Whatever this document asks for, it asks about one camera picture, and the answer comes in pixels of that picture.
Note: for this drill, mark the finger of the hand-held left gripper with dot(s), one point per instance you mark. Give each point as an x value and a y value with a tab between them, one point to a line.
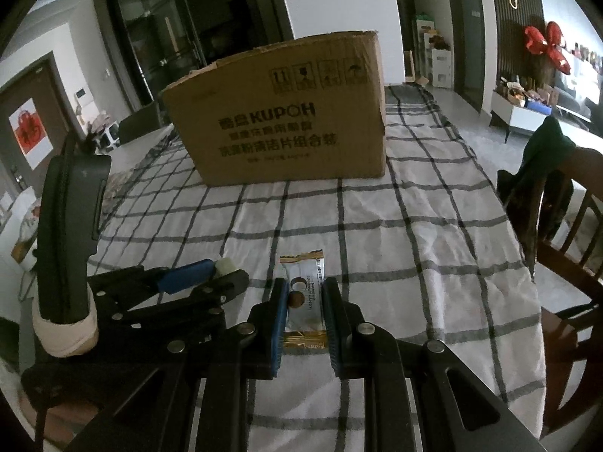
207	296
188	274

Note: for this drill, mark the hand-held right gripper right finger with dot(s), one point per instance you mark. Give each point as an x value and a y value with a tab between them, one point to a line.
332	325

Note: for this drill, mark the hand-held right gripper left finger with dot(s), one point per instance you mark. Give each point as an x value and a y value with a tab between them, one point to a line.
281	320

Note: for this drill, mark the small white candy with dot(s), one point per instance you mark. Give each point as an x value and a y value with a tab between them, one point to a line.
225	267

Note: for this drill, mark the white gold snack packet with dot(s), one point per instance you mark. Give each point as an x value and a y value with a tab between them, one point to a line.
306	292

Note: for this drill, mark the brown cardboard box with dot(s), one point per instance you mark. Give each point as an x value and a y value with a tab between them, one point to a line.
282	117

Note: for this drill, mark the floral patterned cloth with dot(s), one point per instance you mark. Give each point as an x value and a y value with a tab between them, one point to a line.
115	188

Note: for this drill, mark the white stool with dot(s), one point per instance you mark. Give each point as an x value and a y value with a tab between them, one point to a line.
107	136

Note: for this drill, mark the red white door poster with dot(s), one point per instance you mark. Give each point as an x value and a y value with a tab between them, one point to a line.
30	132

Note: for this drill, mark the white black checked tablecloth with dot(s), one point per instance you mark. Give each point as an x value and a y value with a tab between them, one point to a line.
400	245

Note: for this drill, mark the brown entrance door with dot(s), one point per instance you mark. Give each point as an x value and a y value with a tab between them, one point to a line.
61	117

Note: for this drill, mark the dark upholstered chair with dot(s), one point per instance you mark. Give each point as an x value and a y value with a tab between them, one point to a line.
139	125

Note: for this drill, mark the dark glass double door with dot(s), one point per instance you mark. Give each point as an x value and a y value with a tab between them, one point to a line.
188	23

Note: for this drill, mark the brown wooden chair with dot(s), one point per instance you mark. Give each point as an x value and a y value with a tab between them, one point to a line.
570	263

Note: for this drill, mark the dark jacket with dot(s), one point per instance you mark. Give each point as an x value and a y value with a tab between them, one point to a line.
537	174

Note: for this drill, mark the white shelf unit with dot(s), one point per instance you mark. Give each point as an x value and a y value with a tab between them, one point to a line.
436	63

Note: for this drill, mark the white low cabinet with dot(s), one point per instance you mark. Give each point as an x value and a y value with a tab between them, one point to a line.
523	113

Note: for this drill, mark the dark interior door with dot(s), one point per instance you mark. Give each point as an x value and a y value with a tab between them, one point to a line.
466	33

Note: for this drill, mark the red balloon dog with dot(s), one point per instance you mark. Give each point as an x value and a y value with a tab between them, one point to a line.
549	44

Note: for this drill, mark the white wall intercom panel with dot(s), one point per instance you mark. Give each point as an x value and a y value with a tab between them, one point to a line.
81	92

